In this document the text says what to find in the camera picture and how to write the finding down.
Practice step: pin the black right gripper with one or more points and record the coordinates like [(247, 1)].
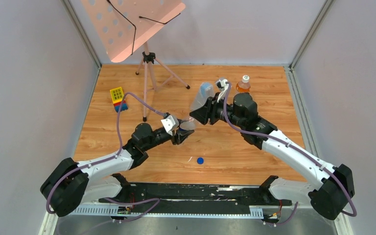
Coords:
[(208, 110)]

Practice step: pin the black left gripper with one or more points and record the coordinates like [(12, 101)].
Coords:
[(177, 136)]

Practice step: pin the clear Pepsi bottle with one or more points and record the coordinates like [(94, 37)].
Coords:
[(189, 124)]

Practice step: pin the blue bottle cap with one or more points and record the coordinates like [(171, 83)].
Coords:
[(200, 161)]

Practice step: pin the orange tea bottle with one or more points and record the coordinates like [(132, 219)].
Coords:
[(242, 87)]

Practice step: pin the white bottle cap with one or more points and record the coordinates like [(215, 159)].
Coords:
[(245, 78)]

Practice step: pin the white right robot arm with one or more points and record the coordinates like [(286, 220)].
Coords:
[(328, 189)]

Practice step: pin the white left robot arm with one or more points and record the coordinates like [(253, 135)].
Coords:
[(72, 183)]

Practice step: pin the blue item in plastic bag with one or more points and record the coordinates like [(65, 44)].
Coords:
[(205, 91)]

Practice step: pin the yellow red blue toy block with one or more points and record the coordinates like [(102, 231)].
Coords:
[(118, 101)]

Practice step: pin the pink music stand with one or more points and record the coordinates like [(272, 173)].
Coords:
[(126, 25)]

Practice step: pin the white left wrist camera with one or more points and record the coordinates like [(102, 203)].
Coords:
[(170, 123)]

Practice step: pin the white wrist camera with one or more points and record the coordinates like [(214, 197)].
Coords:
[(223, 86), (170, 123)]

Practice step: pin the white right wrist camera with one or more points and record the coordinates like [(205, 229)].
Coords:
[(223, 86)]

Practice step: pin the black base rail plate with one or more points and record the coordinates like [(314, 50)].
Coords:
[(200, 199)]

